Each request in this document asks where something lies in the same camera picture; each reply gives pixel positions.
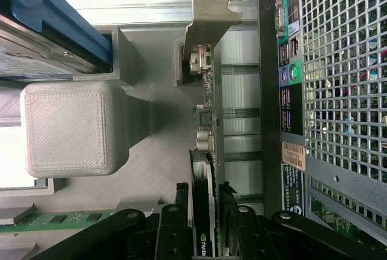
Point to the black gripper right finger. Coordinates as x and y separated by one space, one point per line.
251 235

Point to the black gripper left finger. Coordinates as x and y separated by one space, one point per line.
172 235

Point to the open black PC case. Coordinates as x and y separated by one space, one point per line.
332 181

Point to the green RAM stick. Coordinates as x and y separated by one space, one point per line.
60 220

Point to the grey printed parts rack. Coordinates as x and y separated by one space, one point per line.
66 130

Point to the silver CPU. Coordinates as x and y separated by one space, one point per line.
13 157

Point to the hard disk with blue carrier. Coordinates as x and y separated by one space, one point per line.
27 45

